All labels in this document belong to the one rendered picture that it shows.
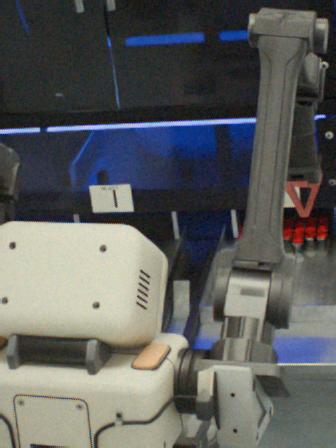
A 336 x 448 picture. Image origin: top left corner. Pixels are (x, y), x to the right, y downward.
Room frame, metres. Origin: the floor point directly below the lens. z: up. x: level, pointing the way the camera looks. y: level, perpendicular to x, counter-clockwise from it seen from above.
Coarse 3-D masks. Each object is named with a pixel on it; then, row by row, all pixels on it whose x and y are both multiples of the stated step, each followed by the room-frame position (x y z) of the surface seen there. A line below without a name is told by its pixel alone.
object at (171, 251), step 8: (184, 232) 2.33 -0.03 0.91; (152, 240) 2.37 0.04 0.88; (160, 240) 2.37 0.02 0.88; (168, 240) 2.36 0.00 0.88; (176, 240) 2.36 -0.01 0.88; (184, 240) 2.32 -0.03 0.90; (160, 248) 2.33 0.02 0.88; (168, 248) 2.33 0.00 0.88; (176, 248) 2.26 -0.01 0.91; (184, 248) 2.31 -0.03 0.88; (168, 256) 2.29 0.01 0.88; (176, 256) 2.23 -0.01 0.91; (168, 264) 2.26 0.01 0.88; (176, 264) 2.23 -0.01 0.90; (168, 272) 2.16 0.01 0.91; (168, 280) 2.14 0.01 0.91; (168, 288) 2.14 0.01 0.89
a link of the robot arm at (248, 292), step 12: (240, 276) 1.45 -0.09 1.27; (252, 276) 1.45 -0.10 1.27; (264, 276) 1.45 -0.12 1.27; (228, 288) 1.44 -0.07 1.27; (240, 288) 1.43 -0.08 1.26; (252, 288) 1.43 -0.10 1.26; (264, 288) 1.43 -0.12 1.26; (228, 300) 1.41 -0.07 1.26; (240, 300) 1.41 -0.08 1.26; (252, 300) 1.41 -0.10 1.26; (264, 300) 1.41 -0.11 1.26; (228, 312) 1.40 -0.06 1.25; (240, 312) 1.40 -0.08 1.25; (252, 312) 1.40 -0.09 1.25; (264, 312) 1.39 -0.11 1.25
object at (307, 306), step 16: (224, 224) 2.34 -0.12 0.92; (224, 240) 2.30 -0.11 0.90; (304, 272) 2.15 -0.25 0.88; (320, 272) 2.14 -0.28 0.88; (208, 288) 2.09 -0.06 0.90; (304, 288) 2.08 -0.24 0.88; (320, 288) 2.07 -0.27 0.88; (208, 304) 2.07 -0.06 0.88; (304, 304) 2.02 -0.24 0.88; (320, 304) 2.02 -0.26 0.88; (208, 320) 2.01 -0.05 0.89; (304, 320) 1.96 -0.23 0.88; (320, 320) 1.96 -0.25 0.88
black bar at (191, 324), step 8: (208, 256) 2.23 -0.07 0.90; (208, 264) 2.20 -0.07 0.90; (208, 272) 2.17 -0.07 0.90; (200, 280) 2.14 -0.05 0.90; (200, 288) 2.11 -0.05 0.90; (200, 296) 2.07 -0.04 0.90; (192, 304) 2.05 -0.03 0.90; (192, 312) 2.02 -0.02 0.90; (192, 320) 1.99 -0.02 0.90; (184, 328) 1.96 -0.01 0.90; (192, 328) 1.96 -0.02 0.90; (184, 336) 1.94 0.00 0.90; (192, 336) 1.95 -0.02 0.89
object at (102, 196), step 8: (128, 184) 2.30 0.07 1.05; (96, 192) 2.32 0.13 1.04; (104, 192) 2.31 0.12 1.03; (112, 192) 2.31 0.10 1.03; (120, 192) 2.31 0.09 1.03; (128, 192) 2.30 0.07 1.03; (96, 200) 2.32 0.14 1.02; (104, 200) 2.31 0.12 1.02; (112, 200) 2.31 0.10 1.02; (120, 200) 2.31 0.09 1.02; (128, 200) 2.30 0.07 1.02; (96, 208) 2.32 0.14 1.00; (104, 208) 2.31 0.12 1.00; (112, 208) 2.31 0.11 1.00; (120, 208) 2.31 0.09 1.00; (128, 208) 2.30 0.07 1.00
